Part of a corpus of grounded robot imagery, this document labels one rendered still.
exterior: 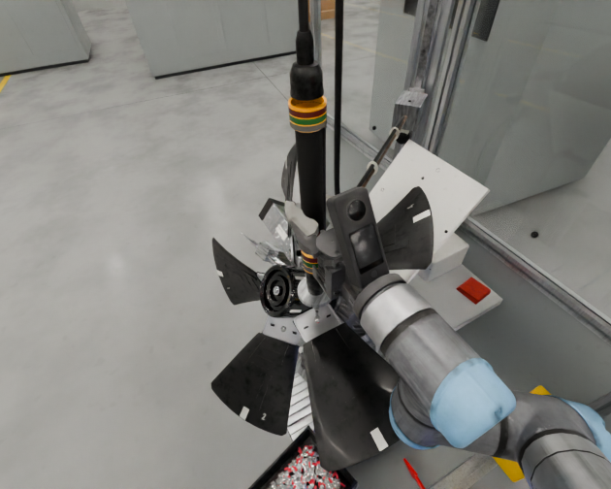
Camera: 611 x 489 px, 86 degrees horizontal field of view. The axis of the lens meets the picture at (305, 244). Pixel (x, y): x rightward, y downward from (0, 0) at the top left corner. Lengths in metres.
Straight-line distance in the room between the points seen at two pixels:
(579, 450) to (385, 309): 0.21
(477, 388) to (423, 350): 0.05
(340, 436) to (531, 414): 0.34
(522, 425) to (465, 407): 0.13
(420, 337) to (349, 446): 0.37
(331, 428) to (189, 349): 1.58
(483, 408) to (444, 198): 0.59
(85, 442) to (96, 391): 0.26
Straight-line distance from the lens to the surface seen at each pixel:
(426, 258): 0.55
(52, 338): 2.67
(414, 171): 0.91
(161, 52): 6.06
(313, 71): 0.38
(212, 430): 1.96
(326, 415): 0.69
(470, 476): 1.02
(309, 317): 0.73
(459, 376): 0.34
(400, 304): 0.36
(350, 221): 0.37
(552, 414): 0.47
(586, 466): 0.42
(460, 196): 0.84
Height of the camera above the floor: 1.82
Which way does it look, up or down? 46 degrees down
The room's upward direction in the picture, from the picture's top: 4 degrees counter-clockwise
